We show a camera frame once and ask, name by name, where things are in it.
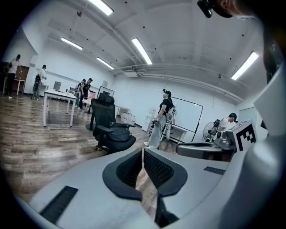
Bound black head-mounted camera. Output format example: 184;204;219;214
197;0;213;19

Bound person's head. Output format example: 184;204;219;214
213;0;260;20

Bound ceiling light strip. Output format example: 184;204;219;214
61;37;83;50
96;57;115;70
131;37;153;65
231;51;259;81
88;0;114;16

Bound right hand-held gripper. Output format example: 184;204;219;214
176;119;257;160

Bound black-framed display screen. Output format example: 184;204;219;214
97;85;115;99

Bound white rectangular table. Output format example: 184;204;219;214
42;89;78;127

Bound ceiling air conditioner unit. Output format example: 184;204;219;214
122;66;139;78

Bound cluster of clear water jugs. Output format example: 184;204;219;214
120;111;137;126

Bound black mesh office chair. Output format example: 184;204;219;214
85;92;137;155

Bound black-framed whiteboard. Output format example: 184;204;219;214
171;96;204;145

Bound round beige table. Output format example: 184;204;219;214
82;98;99;115

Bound standing fan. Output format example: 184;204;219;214
202;122;217;143

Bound small white table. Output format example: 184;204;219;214
2;77;27;96

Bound person's black printed shirt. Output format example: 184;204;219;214
261;13;282;85

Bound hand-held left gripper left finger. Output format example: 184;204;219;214
29;148;160;229

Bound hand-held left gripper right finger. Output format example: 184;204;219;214
144;148;231;220

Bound white water dispenser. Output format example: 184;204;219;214
144;108;156;133

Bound long white table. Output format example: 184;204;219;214
115;104;130;118

